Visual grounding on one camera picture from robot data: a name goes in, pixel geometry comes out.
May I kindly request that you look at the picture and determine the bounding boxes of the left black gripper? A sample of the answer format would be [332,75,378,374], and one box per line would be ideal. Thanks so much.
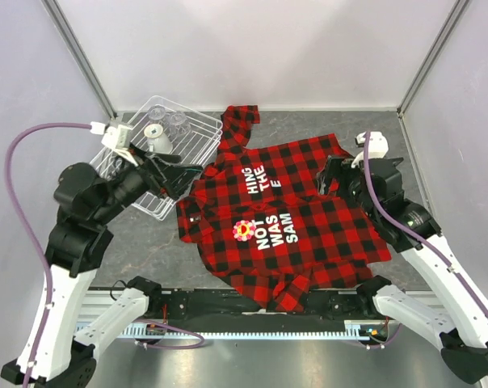
[95,141,205,221]

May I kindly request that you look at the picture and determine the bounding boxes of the red black plaid shirt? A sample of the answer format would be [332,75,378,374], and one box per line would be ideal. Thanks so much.
[176,105,391,312]

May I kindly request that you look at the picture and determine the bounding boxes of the pink flower pom-pom brooch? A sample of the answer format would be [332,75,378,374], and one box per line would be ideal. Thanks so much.
[233,220,256,242]

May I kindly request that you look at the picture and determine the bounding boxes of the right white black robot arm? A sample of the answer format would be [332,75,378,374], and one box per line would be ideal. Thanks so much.
[317,156,488,384]

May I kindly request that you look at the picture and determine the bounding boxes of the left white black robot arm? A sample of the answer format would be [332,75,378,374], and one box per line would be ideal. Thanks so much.
[1,153,203,387]

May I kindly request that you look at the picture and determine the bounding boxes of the white ceramic mug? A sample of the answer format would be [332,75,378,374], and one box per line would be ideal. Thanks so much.
[144,124,173,154]

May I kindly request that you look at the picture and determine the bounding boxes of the clear drinking glass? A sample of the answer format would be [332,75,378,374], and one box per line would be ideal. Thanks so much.
[147,104,167,124]
[167,112,191,137]

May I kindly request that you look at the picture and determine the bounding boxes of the white wire dish rack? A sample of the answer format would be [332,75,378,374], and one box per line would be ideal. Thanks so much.
[90,95,222,221]

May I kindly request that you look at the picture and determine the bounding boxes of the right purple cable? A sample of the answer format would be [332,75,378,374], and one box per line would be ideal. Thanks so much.
[360,131,488,336]

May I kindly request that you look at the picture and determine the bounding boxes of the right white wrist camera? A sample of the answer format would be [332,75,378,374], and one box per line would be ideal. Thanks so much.
[355,131,389,161]

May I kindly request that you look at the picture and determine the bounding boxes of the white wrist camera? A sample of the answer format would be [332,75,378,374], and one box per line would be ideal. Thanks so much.
[101,124,133,155]
[355,131,389,161]

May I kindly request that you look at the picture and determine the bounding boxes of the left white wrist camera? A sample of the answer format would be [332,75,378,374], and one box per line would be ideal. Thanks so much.
[101,124,133,155]

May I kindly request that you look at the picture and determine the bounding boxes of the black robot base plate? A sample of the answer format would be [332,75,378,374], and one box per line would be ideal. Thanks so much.
[143,289,385,333]

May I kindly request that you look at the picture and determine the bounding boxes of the grey slotted cable duct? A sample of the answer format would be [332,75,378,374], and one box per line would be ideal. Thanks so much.
[118,322,379,340]

